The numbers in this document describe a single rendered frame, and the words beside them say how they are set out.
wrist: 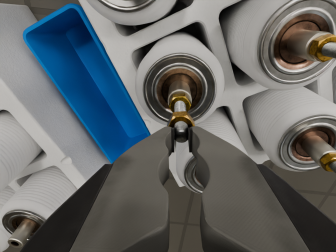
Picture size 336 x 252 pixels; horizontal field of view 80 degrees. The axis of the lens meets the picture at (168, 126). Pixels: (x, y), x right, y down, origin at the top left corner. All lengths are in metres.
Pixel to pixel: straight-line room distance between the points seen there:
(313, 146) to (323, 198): 0.54
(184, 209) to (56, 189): 0.43
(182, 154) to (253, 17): 0.16
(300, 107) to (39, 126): 0.36
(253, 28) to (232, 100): 0.12
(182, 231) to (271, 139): 0.60
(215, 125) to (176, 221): 0.53
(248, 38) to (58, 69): 0.32
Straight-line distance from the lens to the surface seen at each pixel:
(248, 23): 0.23
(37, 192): 0.40
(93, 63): 0.49
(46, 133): 0.38
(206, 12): 0.28
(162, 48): 0.21
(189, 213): 0.73
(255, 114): 0.31
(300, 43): 0.21
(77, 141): 0.43
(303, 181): 0.72
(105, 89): 0.50
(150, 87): 0.21
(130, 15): 0.21
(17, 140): 0.39
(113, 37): 0.28
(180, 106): 0.16
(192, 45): 0.21
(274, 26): 0.22
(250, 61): 0.22
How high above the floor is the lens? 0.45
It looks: 62 degrees down
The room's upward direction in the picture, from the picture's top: 176 degrees counter-clockwise
